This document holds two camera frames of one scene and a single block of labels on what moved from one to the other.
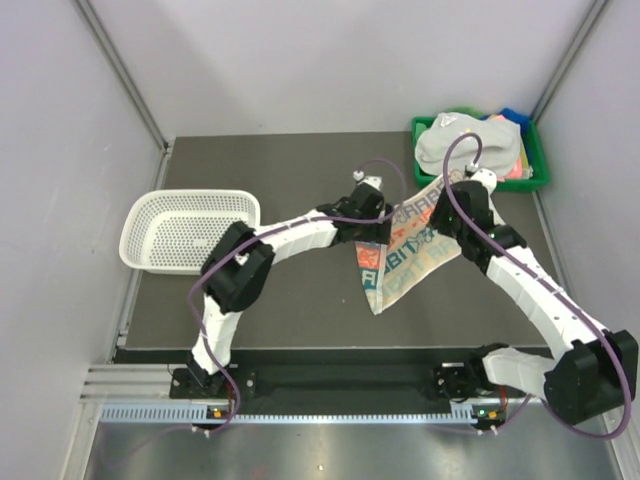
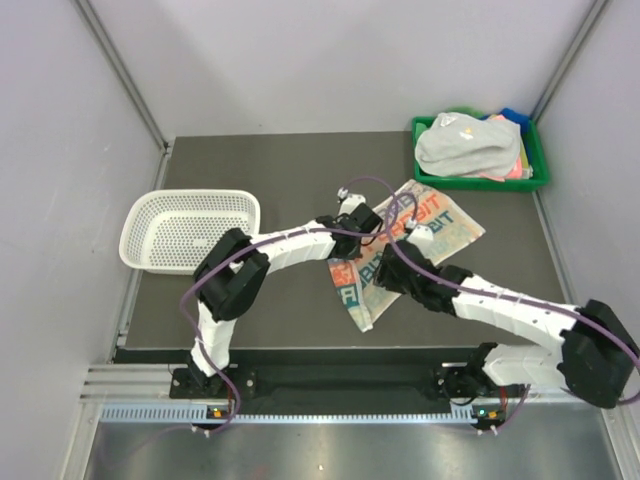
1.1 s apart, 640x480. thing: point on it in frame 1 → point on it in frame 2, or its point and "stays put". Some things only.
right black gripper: (439, 217) → (383, 277)
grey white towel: (501, 142) stays put
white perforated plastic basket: (178, 231) stays put
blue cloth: (521, 119) stays put
